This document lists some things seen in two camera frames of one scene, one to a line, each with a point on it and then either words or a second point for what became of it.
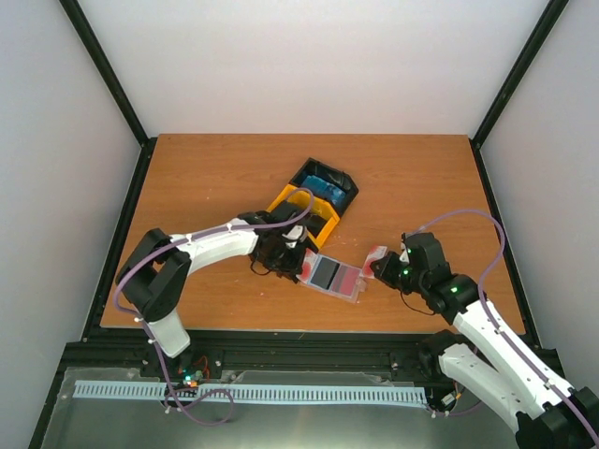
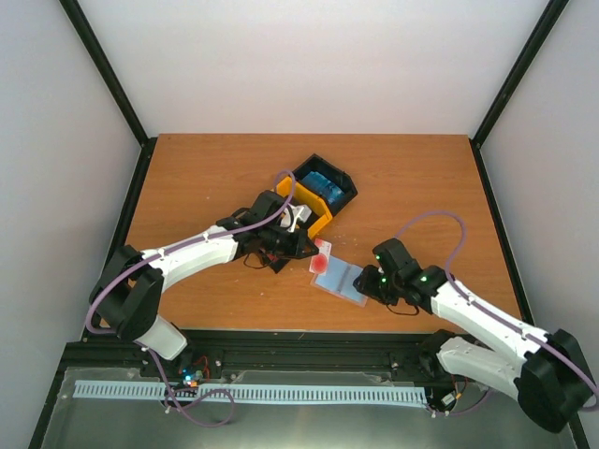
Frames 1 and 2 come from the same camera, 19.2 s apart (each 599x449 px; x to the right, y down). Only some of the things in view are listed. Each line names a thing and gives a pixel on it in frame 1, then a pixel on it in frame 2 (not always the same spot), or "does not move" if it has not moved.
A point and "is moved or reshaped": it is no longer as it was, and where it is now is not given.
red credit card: x=374 y=253 is moved or reshaped
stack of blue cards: x=325 y=189 does not move
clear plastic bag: x=338 y=278 is moved or reshaped
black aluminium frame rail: x=355 y=353 does not move
